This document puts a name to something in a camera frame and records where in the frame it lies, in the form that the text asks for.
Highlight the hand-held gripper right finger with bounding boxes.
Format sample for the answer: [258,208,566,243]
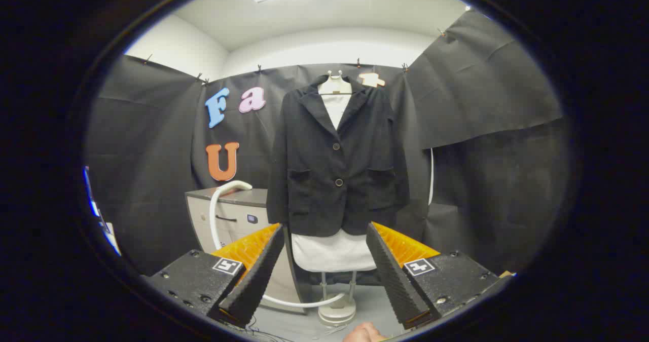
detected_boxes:
[366,222,515,331]

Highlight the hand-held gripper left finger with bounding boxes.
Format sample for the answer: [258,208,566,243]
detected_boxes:
[145,223,285,328]

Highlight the white garment steamer nozzle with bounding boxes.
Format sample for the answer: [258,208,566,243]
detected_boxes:
[215,180,253,197]

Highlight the black blazer jacket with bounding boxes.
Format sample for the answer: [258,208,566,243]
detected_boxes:
[266,74,410,237]

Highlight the white cabinet with grey top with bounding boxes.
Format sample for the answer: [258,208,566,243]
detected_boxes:
[185,187,307,313]

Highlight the white dress form torso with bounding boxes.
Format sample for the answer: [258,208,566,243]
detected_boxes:
[292,94,377,273]

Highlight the white dress form stand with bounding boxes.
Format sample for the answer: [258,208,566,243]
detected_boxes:
[318,271,357,326]

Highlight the black backdrop cloth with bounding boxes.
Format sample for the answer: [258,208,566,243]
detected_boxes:
[84,9,571,277]

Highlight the device with lit screen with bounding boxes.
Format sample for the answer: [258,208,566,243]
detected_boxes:
[83,166,122,256]

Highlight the black floor cables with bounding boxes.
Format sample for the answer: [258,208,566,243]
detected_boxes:
[223,317,290,342]

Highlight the thin white cord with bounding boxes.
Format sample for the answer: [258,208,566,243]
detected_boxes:
[427,148,435,206]

